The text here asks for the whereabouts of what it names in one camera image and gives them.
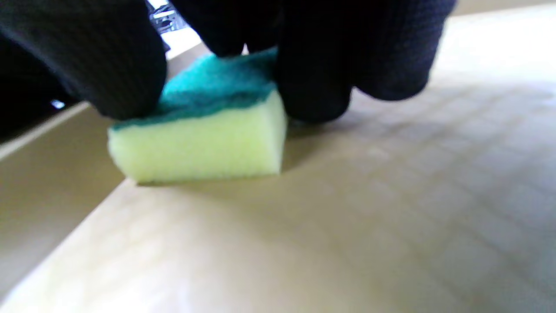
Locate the yellow green sponge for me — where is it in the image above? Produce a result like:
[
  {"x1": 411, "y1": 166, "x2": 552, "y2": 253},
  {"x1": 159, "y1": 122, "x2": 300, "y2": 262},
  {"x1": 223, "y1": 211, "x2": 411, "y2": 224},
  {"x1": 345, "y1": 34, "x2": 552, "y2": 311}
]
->
[{"x1": 107, "y1": 47, "x2": 288, "y2": 184}]

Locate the brown plastic food tray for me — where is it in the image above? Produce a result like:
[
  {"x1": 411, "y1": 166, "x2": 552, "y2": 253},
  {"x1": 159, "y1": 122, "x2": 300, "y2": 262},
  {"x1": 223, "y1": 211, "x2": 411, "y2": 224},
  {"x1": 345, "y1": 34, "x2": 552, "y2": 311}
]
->
[{"x1": 0, "y1": 0, "x2": 556, "y2": 313}]

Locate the person's right hand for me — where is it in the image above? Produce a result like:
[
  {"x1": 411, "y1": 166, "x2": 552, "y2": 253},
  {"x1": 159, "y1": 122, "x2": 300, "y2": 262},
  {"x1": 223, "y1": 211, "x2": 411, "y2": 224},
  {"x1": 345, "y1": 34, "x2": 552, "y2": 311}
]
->
[{"x1": 0, "y1": 0, "x2": 457, "y2": 142}]

